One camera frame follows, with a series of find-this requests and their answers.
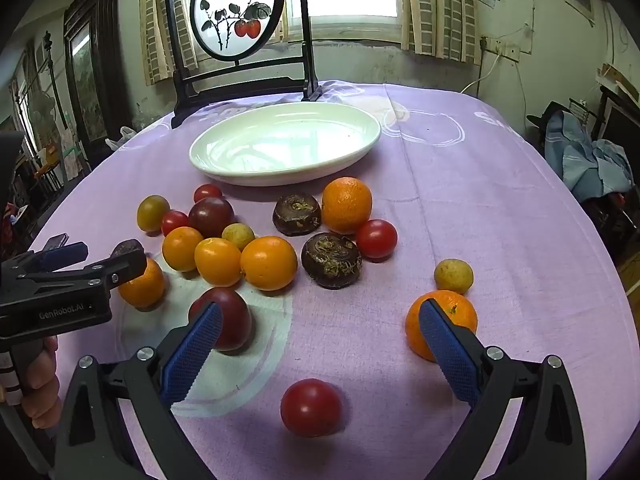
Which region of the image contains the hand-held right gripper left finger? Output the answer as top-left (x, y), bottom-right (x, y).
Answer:
top-left (54, 301), bottom-right (224, 480)

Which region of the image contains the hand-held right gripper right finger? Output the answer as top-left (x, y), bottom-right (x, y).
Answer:
top-left (418, 298), bottom-right (588, 480)

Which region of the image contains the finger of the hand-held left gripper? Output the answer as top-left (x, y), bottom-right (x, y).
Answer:
top-left (2, 232), bottom-right (90, 281)
top-left (10, 247), bottom-right (148, 306)

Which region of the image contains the dark brown water chestnut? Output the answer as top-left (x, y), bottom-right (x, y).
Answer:
top-left (272, 194), bottom-right (322, 236)
top-left (110, 239), bottom-right (146, 261)
top-left (301, 232), bottom-right (363, 289)

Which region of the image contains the dark red plum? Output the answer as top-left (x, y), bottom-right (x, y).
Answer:
top-left (188, 287), bottom-right (252, 352)

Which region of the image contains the olive yellow tomato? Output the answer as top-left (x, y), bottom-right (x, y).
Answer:
top-left (136, 195), bottom-right (171, 232)

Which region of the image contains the red cherry tomato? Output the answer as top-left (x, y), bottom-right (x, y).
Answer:
top-left (193, 183), bottom-right (223, 204)
top-left (161, 210), bottom-right (190, 237)
top-left (355, 219), bottom-right (399, 260)

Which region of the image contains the dark purple plum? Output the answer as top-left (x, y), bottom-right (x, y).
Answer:
top-left (188, 196), bottom-right (235, 239)

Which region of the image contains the mandarin orange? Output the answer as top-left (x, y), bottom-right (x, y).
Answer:
top-left (321, 176), bottom-right (373, 235)
top-left (405, 289), bottom-right (478, 363)

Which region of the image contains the white oval plate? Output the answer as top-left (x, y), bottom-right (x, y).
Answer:
top-left (189, 103), bottom-right (382, 187)

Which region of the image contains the person's left hand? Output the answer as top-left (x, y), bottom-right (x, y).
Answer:
top-left (22, 336), bottom-right (62, 429)

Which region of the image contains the large red tomato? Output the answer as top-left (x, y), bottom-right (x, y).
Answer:
top-left (280, 378), bottom-right (343, 437)

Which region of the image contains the white plastic bag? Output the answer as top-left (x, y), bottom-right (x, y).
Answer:
top-left (104, 126), bottom-right (137, 152)

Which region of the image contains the dark wooden framed panel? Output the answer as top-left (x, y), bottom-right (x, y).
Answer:
top-left (63, 0), bottom-right (133, 146)

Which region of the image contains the blue clothing pile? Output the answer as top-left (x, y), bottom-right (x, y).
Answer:
top-left (545, 110), bottom-right (636, 206)

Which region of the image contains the checkered curtain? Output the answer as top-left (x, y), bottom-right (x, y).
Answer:
top-left (402, 0), bottom-right (483, 66)
top-left (139, 0), bottom-right (201, 86)

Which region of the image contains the black hat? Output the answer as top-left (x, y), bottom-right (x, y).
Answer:
top-left (526, 101), bottom-right (566, 128)

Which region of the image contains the white power cable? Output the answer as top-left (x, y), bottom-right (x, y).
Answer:
top-left (460, 52), bottom-right (501, 96)

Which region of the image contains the wall power strip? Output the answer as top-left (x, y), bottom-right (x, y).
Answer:
top-left (480, 35), bottom-right (523, 63)

